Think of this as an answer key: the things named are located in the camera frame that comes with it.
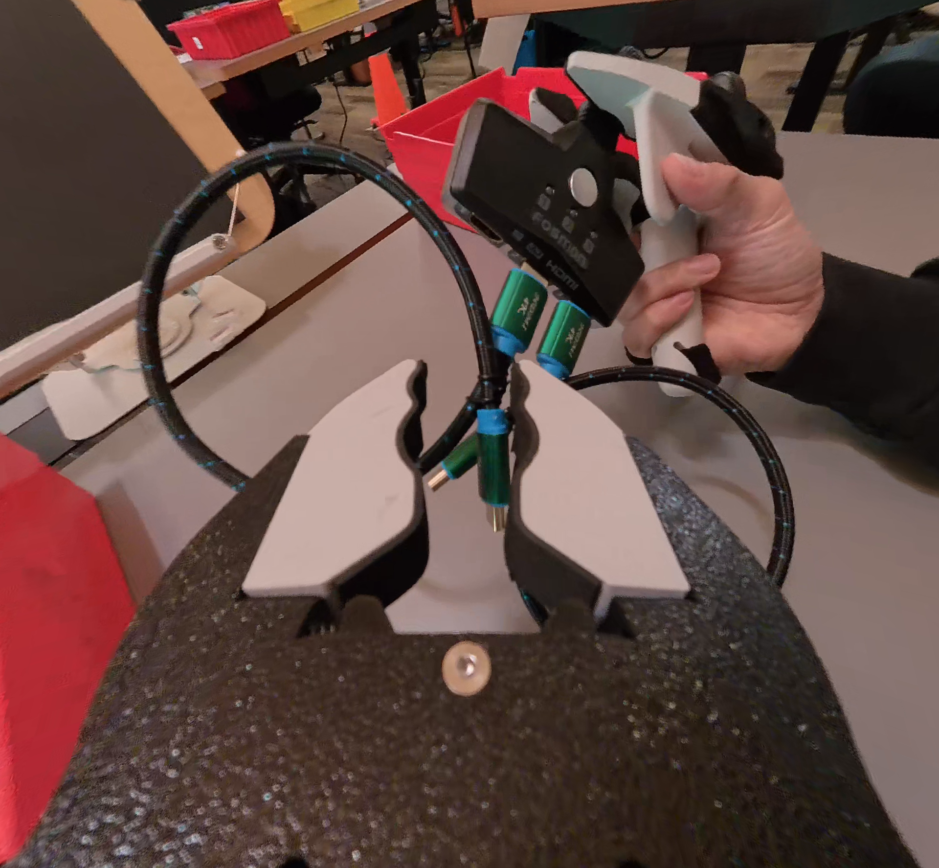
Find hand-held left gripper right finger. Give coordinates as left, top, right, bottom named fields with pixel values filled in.
left=503, top=360, right=693, bottom=625

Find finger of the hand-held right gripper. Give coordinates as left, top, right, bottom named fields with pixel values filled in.
left=566, top=50, right=709, bottom=126
left=528, top=85, right=582, bottom=142

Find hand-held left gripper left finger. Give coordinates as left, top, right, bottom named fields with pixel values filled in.
left=241, top=359, right=431, bottom=605

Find black switch box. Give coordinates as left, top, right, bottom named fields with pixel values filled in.
left=442, top=99, right=647, bottom=327

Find black braided cable green plugs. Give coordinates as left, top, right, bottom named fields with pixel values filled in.
left=138, top=143, right=550, bottom=535
left=536, top=299, right=797, bottom=588

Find person's right forearm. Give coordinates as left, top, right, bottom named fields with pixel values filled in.
left=756, top=251, right=939, bottom=447

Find person's right hand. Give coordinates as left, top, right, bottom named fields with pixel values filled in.
left=620, top=152, right=826, bottom=379

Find red plastic bin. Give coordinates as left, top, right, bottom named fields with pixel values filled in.
left=0, top=434, right=139, bottom=843
left=380, top=68, right=709, bottom=232

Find dark upholstered chair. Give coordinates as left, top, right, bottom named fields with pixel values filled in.
left=842, top=39, right=939, bottom=138

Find orange traffic cone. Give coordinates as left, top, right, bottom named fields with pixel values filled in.
left=367, top=52, right=409, bottom=129

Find long wooden-top table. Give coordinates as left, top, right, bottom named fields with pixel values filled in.
left=179, top=0, right=463, bottom=102

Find yellow plastic basket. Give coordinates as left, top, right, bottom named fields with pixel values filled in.
left=277, top=0, right=362, bottom=34

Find black office chair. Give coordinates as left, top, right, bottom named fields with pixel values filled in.
left=213, top=71, right=325, bottom=212

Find red plastic basket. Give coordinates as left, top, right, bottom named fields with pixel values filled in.
left=166, top=0, right=292, bottom=62

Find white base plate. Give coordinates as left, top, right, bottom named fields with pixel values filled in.
left=43, top=275, right=267, bottom=441

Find black panel with wooden frame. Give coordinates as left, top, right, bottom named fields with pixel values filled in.
left=0, top=0, right=277, bottom=399

